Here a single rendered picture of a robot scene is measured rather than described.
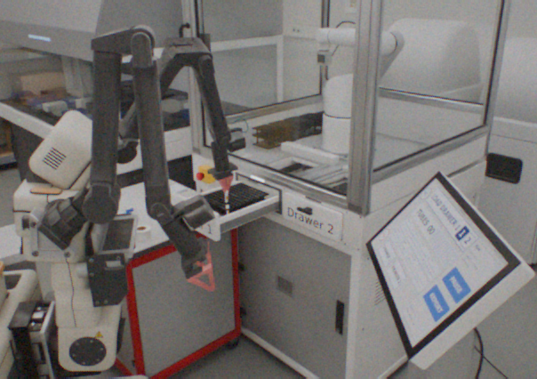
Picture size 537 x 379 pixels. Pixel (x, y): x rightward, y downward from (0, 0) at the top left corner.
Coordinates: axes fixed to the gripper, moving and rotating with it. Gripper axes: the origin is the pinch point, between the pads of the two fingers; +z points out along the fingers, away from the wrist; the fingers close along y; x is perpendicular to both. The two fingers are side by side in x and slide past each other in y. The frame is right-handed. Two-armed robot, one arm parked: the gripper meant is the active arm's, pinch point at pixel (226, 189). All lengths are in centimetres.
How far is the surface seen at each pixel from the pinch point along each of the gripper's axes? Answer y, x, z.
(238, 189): -10.9, -13.3, 9.1
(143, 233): 31.3, -15.5, 14.3
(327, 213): -27.0, 27.6, 8.6
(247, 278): -12, -21, 60
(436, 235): -20, 86, -14
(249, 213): -6.2, 4.4, 11.1
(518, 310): -148, 30, 117
